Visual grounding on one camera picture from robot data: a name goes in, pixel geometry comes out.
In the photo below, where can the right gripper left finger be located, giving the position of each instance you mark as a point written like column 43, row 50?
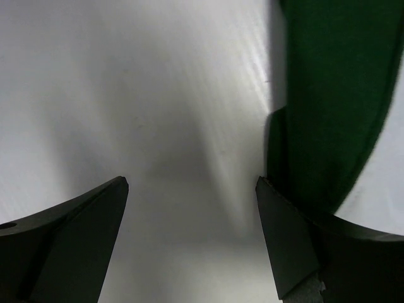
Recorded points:
column 62, row 254

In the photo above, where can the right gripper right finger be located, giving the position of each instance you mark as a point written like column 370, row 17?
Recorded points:
column 318, row 257

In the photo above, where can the white green-sleeved printed t-shirt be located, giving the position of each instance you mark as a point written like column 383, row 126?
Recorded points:
column 342, row 61

